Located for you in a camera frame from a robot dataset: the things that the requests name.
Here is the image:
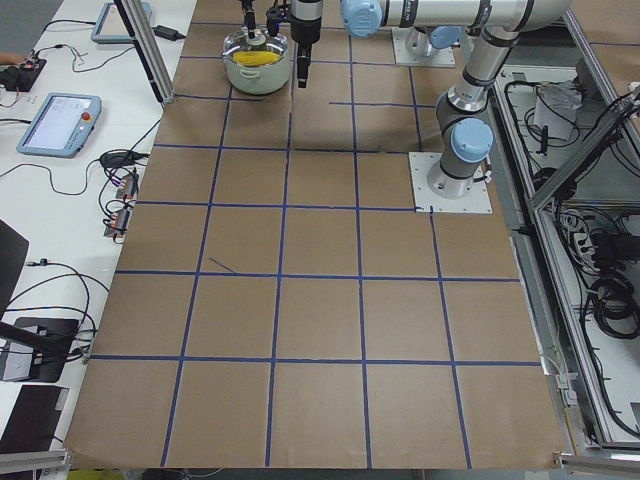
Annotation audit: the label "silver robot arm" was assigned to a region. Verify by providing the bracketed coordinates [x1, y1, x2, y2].
[340, 0, 571, 199]
[266, 1, 463, 60]

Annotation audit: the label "black power adapter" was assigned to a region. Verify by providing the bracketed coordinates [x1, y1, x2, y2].
[152, 25, 185, 41]

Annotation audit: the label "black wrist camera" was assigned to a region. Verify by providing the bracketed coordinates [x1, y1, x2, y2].
[266, 4, 290, 37]

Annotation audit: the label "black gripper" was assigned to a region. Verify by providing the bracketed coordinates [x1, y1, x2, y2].
[240, 0, 256, 39]
[290, 0, 322, 89]

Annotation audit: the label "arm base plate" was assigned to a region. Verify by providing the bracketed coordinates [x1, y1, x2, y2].
[392, 26, 462, 68]
[408, 152, 493, 215]

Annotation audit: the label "black coiled cables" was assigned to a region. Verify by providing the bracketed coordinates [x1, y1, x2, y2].
[579, 279, 640, 341]

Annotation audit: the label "near teach pendant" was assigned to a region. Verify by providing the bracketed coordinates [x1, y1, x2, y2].
[16, 92, 102, 158]

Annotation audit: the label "pale green cooking pot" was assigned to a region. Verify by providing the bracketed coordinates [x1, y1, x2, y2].
[222, 50, 291, 95]

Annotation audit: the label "small circuit board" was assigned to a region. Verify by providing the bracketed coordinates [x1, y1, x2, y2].
[103, 207, 132, 239]
[116, 173, 139, 200]

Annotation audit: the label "teach pendant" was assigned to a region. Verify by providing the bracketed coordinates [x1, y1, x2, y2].
[91, 2, 132, 44]
[16, 92, 102, 158]

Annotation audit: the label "far teach pendant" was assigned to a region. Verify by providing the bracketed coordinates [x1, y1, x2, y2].
[91, 2, 132, 44]

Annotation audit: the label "black monitor stand base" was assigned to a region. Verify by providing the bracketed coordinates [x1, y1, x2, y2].
[1, 317, 79, 383]

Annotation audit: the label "glass pot lid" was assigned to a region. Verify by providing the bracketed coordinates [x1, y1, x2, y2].
[222, 28, 289, 65]

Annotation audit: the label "brown paper table cover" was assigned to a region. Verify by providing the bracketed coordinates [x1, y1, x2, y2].
[66, 1, 564, 469]

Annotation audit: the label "aluminium frame post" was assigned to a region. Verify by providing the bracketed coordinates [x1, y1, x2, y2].
[114, 0, 175, 105]

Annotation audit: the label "yellow corn cob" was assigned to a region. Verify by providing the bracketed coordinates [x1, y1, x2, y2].
[232, 50, 281, 67]

